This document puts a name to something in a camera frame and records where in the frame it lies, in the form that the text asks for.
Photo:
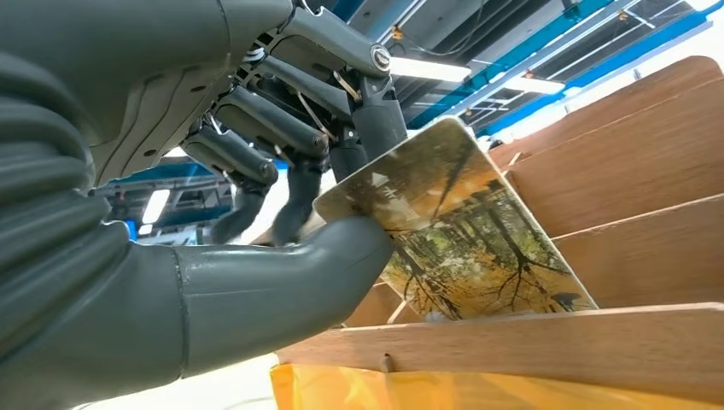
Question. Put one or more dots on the yellow tray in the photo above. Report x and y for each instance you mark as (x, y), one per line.
(452, 393)

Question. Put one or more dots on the ceiling light tube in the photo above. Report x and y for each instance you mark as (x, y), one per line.
(155, 205)
(430, 69)
(534, 85)

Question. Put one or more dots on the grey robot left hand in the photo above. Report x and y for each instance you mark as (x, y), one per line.
(254, 283)

